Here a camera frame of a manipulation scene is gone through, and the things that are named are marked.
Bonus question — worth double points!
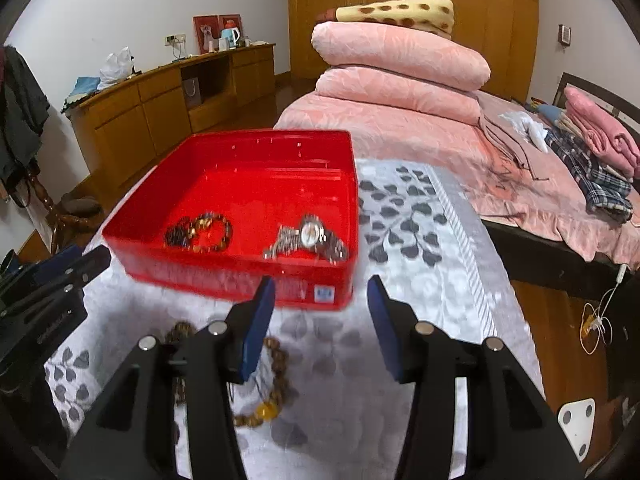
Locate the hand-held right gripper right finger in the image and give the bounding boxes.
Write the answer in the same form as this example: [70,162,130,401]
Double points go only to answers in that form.
[366,275,583,480]

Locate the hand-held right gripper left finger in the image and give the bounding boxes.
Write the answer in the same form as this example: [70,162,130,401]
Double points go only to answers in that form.
[65,276,277,480]

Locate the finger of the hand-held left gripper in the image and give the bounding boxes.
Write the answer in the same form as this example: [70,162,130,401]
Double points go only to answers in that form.
[0,286,87,341]
[0,246,112,306]

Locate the dark bead bracelet with amber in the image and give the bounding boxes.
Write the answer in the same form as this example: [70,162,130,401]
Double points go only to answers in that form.
[165,321,291,428]

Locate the silver wristwatch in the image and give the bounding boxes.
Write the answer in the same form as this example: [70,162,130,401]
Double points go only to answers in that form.
[263,214,348,264]

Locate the multicolour bead bracelet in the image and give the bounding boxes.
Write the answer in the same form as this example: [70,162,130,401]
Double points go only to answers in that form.
[165,212,234,253]

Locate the red tin box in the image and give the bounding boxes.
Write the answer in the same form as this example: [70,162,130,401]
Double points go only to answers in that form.
[101,130,360,310]

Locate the grey leaf-patterned tablecloth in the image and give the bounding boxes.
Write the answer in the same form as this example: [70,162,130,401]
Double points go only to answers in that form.
[44,157,543,480]

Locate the wooden sideboard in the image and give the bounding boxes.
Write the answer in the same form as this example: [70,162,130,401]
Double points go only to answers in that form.
[62,44,277,186]

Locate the dark coat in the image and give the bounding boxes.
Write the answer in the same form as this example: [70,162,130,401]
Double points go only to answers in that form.
[0,45,51,186]

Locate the blue cloth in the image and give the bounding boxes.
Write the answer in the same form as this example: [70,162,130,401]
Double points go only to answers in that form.
[65,76,101,106]

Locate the bed with pink sheet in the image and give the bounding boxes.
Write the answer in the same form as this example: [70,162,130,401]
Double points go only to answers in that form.
[274,87,640,306]

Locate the white plastic bag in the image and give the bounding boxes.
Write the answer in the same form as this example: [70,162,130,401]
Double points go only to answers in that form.
[98,47,133,91]

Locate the white bathroom scale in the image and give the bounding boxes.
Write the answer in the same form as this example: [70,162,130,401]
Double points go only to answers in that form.
[557,399,596,463]

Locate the large pink folded quilt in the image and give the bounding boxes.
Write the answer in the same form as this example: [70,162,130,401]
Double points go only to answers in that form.
[311,21,492,93]
[315,65,483,126]

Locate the white crumpled cloth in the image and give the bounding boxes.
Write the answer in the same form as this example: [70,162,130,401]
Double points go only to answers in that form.
[500,110,549,153]

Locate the plaid folded clothes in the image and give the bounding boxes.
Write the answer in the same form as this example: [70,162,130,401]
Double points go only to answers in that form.
[545,130,633,221]

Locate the white electric kettle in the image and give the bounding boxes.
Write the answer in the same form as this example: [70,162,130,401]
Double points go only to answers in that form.
[221,20,242,51]

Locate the small pink folded blanket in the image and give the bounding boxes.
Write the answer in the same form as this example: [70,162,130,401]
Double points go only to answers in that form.
[564,86,640,178]

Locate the dark wooden headboard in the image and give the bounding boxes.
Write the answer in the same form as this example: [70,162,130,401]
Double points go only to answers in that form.
[555,72,640,126]

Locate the yellow brown-spotted pillow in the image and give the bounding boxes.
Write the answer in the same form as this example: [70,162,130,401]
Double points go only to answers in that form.
[332,0,456,41]

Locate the wooden wardrobe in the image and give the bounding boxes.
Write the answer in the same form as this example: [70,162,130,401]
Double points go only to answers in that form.
[270,0,540,106]

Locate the white cable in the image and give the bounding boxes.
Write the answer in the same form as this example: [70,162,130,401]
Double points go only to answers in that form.
[581,262,628,356]

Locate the red photo frame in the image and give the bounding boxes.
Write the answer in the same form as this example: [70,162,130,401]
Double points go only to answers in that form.
[218,14,244,41]
[193,15,219,54]

